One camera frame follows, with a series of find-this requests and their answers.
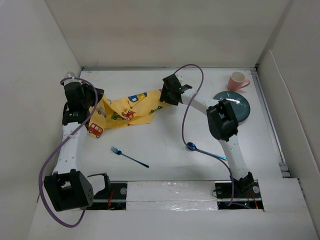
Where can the white foam front block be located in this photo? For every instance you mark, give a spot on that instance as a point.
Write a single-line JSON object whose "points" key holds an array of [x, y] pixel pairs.
{"points": [[171, 196]]}

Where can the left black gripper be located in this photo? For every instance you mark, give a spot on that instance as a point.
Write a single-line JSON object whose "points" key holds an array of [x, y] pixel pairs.
{"points": [[86, 87]]}

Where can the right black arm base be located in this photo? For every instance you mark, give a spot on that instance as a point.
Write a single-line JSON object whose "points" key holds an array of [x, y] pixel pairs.
{"points": [[227, 199]]}

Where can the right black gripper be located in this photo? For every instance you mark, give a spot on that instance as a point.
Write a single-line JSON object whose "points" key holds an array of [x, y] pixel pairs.
{"points": [[164, 97]]}

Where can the yellow cartoon vehicle cloth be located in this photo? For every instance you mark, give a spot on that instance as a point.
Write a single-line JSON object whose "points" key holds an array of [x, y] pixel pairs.
{"points": [[138, 109]]}

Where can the blue metal fork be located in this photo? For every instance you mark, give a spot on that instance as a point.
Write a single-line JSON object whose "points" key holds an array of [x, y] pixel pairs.
{"points": [[120, 153]]}

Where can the teal ceramic plate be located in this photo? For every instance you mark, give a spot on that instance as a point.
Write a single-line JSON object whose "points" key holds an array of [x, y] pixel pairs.
{"points": [[239, 103]]}

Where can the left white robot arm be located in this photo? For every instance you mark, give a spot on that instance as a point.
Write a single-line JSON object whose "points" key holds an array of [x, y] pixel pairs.
{"points": [[67, 187]]}

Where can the pink ceramic mug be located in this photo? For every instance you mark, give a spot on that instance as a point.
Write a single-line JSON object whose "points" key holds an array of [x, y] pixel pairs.
{"points": [[237, 81]]}

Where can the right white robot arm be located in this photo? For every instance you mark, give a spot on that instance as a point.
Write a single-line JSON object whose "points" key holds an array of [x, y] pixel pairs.
{"points": [[222, 123]]}

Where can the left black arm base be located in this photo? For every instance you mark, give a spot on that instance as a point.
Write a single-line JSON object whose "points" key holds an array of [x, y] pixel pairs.
{"points": [[114, 199]]}

